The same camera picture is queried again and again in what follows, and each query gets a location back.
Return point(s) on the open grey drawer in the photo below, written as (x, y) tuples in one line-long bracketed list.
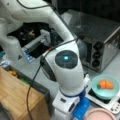
[(27, 80)]

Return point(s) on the wooden shelf cabinet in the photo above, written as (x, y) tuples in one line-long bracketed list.
[(13, 96)]

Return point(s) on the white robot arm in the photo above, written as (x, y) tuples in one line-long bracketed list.
[(63, 59)]

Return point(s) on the pink pan with white handle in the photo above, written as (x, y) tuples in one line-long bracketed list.
[(99, 114)]

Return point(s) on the green item in drawer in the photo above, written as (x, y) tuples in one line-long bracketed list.
[(24, 81)]

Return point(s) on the blue and white gripper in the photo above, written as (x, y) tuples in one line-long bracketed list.
[(70, 107)]

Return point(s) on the teal bowl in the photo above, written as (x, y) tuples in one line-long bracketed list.
[(105, 93)]

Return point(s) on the orange carrot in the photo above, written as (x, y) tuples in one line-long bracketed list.
[(106, 84)]

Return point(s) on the silver toaster oven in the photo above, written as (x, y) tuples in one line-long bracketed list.
[(102, 40)]

